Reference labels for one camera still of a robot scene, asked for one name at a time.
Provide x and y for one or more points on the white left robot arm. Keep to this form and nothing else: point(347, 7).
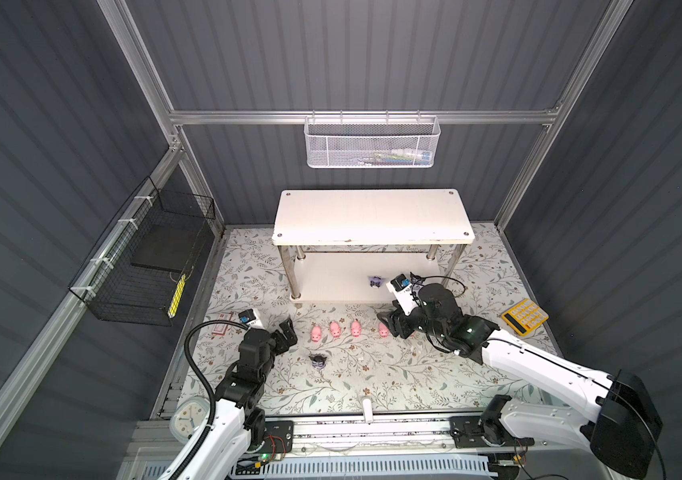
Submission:
point(234, 424)

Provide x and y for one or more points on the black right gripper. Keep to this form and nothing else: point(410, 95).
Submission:
point(396, 318)

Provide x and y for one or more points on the red card pack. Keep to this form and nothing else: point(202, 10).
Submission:
point(220, 329)

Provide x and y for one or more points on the black-headed purple toy figure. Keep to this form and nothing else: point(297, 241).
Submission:
point(375, 281)

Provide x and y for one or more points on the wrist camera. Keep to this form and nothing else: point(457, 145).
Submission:
point(402, 289)
point(251, 318)

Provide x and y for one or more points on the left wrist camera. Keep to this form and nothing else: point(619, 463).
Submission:
point(251, 318)

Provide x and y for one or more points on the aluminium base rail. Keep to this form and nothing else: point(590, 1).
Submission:
point(318, 435)

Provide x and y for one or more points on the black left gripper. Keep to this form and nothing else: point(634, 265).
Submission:
point(285, 332)

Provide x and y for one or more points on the white two-tier shelf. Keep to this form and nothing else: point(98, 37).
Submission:
point(331, 241)

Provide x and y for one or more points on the items in mesh basket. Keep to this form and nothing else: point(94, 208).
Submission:
point(397, 157)

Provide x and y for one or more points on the pink pig toy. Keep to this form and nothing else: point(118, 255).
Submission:
point(335, 329)
point(383, 330)
point(316, 334)
point(355, 328)

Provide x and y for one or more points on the black wire wall basket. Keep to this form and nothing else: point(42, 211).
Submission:
point(131, 278)

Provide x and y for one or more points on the white wire mesh basket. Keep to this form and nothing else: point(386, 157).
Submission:
point(333, 143)

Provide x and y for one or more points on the yellow calculator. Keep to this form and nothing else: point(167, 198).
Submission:
point(524, 317)

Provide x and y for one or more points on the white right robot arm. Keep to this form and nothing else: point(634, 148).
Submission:
point(610, 415)

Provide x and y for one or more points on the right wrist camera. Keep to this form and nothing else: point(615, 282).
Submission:
point(402, 289)

